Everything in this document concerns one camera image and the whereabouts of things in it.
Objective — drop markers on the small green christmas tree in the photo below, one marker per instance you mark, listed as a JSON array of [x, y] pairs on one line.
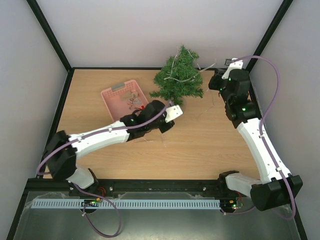
[[178, 77]]

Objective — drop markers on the black front frame rail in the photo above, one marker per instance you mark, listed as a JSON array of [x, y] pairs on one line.
[[114, 187]]

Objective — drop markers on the light blue slotted cable duct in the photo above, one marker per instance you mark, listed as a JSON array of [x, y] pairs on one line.
[[128, 204]]

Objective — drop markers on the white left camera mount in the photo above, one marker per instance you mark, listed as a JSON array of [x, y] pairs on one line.
[[172, 113]]

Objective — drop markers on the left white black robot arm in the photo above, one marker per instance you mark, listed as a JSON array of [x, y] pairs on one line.
[[62, 153]]

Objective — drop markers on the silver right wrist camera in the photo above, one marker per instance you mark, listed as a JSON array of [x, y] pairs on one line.
[[228, 61]]

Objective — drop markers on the pink perforated plastic basket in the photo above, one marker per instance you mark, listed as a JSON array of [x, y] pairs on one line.
[[117, 108]]

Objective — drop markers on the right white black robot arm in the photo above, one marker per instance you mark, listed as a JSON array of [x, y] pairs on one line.
[[276, 186]]

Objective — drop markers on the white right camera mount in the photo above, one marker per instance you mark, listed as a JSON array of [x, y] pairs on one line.
[[235, 64]]

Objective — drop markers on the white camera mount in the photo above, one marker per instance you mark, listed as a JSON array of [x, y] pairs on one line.
[[172, 113], [235, 64]]

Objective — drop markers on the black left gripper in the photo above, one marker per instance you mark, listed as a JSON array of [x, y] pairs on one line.
[[163, 129]]

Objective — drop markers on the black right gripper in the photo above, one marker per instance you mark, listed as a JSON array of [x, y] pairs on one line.
[[214, 81]]

